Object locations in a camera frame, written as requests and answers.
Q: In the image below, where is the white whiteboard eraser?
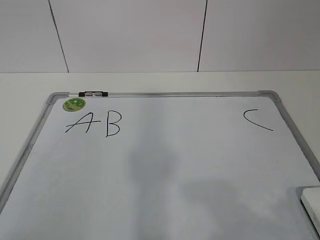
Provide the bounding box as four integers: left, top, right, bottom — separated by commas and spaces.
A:
300, 187, 320, 235

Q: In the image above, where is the grey framed whiteboard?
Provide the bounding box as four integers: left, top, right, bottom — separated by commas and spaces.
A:
0, 91, 320, 240

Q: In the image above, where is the round green magnet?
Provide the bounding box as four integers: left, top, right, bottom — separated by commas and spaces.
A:
62, 97, 86, 112

